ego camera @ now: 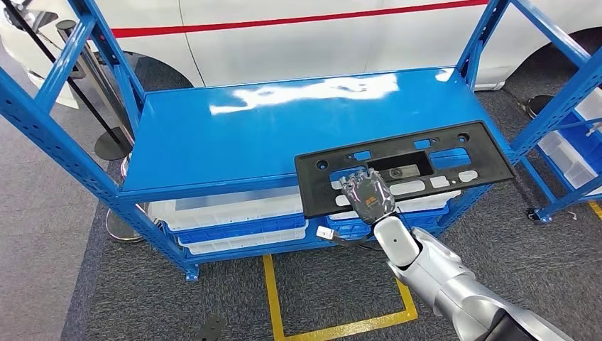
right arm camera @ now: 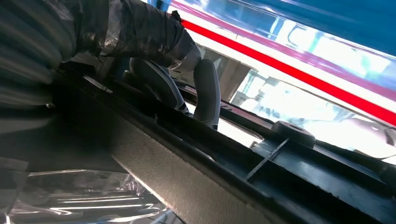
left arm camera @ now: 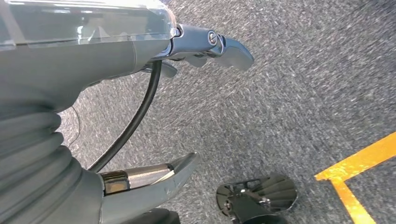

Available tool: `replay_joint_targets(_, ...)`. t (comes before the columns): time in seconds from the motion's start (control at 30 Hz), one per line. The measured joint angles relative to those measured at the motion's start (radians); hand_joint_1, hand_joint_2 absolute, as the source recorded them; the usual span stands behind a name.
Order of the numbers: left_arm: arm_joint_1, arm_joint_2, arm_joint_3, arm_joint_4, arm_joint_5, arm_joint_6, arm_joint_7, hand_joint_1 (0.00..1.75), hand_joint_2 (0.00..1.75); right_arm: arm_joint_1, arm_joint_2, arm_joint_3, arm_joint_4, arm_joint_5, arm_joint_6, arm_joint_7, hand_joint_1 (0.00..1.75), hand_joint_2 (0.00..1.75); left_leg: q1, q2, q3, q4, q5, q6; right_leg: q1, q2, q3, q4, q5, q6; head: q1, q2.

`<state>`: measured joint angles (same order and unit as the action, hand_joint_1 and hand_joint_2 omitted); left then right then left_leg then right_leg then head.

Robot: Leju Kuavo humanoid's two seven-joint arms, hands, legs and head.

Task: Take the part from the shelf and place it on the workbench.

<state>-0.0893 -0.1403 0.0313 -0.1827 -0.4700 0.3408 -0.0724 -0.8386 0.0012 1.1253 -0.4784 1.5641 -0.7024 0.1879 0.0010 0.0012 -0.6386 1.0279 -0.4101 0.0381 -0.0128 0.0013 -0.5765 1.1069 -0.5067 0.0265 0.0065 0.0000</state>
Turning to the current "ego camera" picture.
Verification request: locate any blue metal shelf rack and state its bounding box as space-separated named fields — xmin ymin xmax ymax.
xmin=0 ymin=0 xmax=602 ymax=282

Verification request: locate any white plastic bin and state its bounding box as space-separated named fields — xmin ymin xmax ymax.
xmin=178 ymin=225 xmax=309 ymax=256
xmin=538 ymin=131 xmax=602 ymax=196

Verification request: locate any black stanchion post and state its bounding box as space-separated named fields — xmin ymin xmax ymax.
xmin=1 ymin=0 xmax=134 ymax=161

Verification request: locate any yellow floor tape square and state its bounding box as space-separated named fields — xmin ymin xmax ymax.
xmin=262 ymin=254 xmax=420 ymax=341

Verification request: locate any black plastic panel part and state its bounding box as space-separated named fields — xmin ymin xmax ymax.
xmin=294 ymin=120 xmax=517 ymax=220

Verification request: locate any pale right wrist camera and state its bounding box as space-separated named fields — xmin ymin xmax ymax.
xmin=316 ymin=225 xmax=377 ymax=250

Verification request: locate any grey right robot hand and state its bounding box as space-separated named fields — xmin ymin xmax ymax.
xmin=339 ymin=168 xmax=397 ymax=226

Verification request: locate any blue wheeled shelf rack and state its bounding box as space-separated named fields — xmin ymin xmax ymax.
xmin=519 ymin=87 xmax=602 ymax=223

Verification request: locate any white car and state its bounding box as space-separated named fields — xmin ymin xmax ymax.
xmin=0 ymin=0 xmax=602 ymax=92

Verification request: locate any black round floor base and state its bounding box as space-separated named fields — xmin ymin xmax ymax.
xmin=524 ymin=94 xmax=557 ymax=119

